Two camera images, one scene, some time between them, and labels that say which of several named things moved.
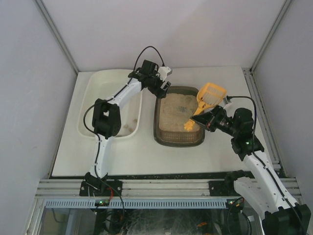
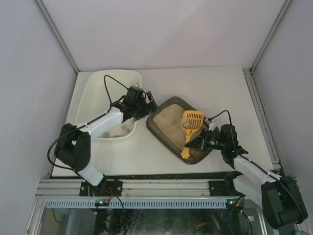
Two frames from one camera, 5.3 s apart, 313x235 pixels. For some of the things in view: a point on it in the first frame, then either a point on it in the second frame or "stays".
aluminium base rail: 70,187 stays
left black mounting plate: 104,188 stays
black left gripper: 159,86 to 145,105
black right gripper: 211,121 to 200,142
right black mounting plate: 222,188 stays
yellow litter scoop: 209,95 to 190,120
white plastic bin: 98,85 stays
